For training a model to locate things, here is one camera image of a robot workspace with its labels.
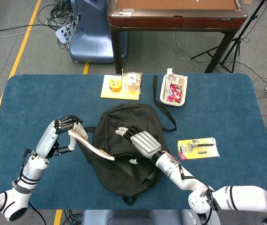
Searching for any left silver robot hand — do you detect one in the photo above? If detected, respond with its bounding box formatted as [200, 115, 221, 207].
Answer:
[35, 115, 89, 159]

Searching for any blue carpet table mat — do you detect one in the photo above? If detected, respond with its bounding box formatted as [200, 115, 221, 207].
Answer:
[0, 73, 267, 210]

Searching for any round yellow cake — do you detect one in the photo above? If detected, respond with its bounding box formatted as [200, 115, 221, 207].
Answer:
[109, 78, 123, 92]

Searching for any bagged bread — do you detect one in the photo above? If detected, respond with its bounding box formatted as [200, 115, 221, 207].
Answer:
[122, 72, 143, 95]

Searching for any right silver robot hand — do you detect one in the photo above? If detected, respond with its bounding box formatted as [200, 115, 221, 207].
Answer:
[115, 126, 162, 165]

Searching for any razor blister pack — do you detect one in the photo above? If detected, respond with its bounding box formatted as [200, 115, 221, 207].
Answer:
[177, 137, 220, 161]

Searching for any brown wooden table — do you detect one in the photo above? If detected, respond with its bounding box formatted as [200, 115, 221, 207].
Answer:
[107, 0, 249, 74]

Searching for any grey blue robot torso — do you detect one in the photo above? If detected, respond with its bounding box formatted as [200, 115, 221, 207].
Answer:
[81, 209, 221, 225]

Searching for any black tripod stand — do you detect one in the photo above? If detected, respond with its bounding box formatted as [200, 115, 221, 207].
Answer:
[191, 0, 267, 74]

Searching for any tangle of black cables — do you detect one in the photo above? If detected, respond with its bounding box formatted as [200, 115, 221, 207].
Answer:
[37, 0, 82, 50]

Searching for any black fabric backpack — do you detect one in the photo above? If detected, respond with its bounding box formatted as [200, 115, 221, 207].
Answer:
[82, 75, 177, 206]

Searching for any brown spiral notebook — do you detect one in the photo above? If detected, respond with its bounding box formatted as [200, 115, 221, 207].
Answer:
[67, 128, 116, 162]

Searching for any red snack packet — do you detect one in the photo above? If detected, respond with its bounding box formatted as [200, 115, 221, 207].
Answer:
[167, 83, 183, 103]

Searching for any white snack tray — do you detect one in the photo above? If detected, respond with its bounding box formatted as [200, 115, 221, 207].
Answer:
[159, 73, 188, 107]

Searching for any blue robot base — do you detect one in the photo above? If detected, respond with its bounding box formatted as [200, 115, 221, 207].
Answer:
[69, 0, 128, 63]

